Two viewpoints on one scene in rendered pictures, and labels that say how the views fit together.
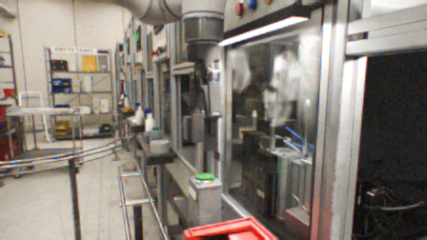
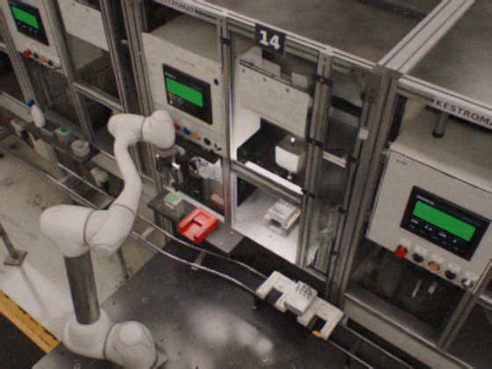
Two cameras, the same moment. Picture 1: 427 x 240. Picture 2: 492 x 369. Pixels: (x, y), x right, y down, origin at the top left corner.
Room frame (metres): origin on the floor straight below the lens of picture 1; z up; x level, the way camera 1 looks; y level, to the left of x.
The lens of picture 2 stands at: (-1.02, 0.62, 2.86)
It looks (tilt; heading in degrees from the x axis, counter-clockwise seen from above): 45 degrees down; 328
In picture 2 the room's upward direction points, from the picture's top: straight up
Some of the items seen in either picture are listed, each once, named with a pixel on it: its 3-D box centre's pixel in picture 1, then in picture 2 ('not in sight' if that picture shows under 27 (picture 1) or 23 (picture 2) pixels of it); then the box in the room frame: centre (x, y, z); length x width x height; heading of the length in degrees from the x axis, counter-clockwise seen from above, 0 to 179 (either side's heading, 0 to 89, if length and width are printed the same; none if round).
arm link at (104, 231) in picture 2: not in sight; (109, 232); (0.22, 0.42, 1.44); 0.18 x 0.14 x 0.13; 136
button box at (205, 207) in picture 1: (208, 201); (175, 205); (0.62, 0.01, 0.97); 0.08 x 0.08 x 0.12; 21
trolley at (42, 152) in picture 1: (49, 139); not in sight; (3.74, 2.29, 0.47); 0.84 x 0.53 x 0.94; 105
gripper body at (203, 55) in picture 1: (203, 65); (167, 159); (0.62, 0.02, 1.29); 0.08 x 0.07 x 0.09; 21
